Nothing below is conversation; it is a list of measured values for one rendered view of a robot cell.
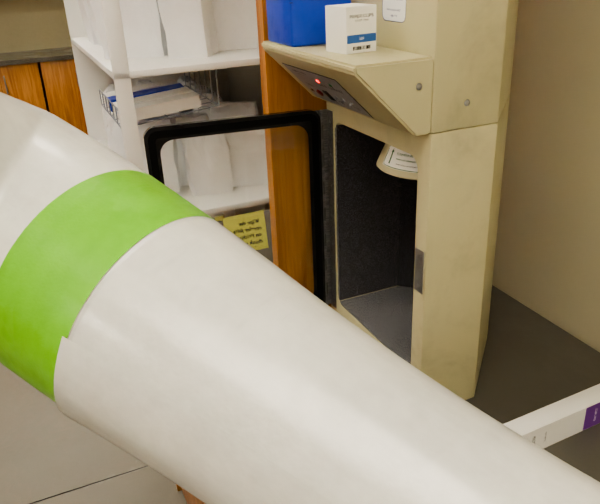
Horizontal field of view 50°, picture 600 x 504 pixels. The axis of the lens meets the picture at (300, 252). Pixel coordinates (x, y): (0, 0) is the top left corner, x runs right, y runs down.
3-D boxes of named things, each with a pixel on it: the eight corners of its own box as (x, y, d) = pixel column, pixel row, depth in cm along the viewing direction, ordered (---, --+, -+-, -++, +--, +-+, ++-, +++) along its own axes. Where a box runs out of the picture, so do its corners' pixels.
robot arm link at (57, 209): (-241, 232, 32) (-122, 16, 32) (-31, 271, 44) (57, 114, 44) (-16, 443, 25) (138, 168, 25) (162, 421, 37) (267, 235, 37)
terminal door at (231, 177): (326, 309, 129) (320, 108, 112) (172, 338, 121) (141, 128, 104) (324, 307, 129) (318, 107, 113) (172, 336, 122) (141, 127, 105)
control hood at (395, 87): (325, 94, 113) (323, 34, 109) (432, 134, 86) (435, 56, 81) (264, 102, 109) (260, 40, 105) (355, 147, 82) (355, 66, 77)
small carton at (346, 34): (355, 47, 93) (354, 2, 90) (376, 50, 89) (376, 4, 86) (325, 51, 90) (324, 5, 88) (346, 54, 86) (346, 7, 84)
